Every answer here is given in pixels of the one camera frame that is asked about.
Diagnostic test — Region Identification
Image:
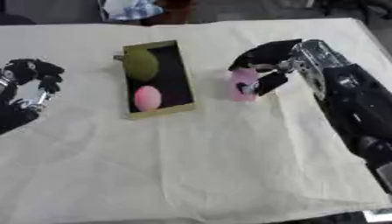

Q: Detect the person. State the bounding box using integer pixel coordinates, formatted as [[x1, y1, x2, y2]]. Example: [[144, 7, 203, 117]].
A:
[[96, 0, 198, 26]]

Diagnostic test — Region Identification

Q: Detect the green toy pear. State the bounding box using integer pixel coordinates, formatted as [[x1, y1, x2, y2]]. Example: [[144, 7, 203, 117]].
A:
[[122, 47, 161, 82]]

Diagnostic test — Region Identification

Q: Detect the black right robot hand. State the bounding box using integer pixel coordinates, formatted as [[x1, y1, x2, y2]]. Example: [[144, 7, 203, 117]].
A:
[[227, 38, 304, 97]]

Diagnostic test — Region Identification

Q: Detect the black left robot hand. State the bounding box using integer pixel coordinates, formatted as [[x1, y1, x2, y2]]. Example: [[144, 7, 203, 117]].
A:
[[0, 58, 67, 136]]

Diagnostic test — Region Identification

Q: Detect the tan cardboard box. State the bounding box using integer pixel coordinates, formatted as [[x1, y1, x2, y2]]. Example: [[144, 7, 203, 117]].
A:
[[111, 39, 198, 121]]

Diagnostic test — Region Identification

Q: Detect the pink toy peach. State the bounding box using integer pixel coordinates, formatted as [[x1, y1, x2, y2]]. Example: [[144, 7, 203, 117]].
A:
[[133, 85, 165, 113]]

